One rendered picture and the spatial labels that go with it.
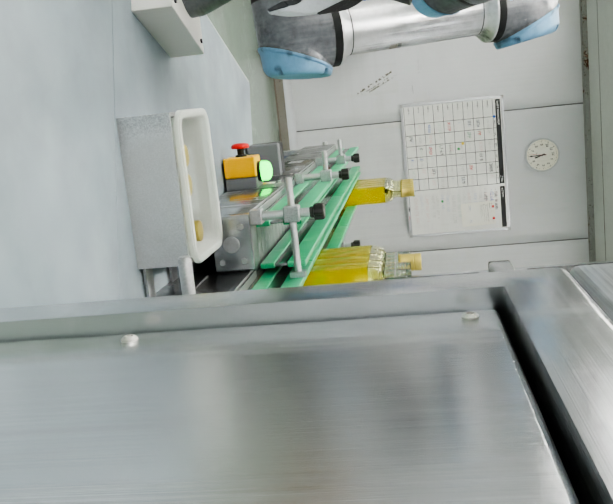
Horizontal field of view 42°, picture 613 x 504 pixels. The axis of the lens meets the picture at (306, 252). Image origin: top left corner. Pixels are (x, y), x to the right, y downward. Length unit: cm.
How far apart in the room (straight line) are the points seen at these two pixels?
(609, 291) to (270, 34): 100
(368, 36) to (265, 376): 106
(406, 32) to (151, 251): 57
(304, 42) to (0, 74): 59
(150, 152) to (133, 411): 84
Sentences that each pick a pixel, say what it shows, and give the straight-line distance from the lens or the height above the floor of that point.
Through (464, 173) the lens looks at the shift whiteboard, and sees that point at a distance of 732.
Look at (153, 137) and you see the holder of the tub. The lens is 116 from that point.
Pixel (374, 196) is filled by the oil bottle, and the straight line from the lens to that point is 265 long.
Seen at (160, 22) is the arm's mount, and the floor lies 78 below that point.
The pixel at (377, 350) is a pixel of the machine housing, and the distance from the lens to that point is 38.
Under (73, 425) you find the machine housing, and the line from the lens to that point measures 34.
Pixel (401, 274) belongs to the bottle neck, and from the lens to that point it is 144.
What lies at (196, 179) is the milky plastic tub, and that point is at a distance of 131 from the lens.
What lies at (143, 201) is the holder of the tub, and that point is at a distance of 117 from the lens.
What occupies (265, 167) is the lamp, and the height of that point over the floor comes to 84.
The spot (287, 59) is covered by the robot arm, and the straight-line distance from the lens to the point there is 133.
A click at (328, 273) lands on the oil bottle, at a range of 143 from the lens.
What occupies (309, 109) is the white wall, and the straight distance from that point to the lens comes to 733.
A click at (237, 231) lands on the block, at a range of 134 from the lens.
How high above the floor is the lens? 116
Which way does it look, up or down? 8 degrees down
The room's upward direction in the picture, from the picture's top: 85 degrees clockwise
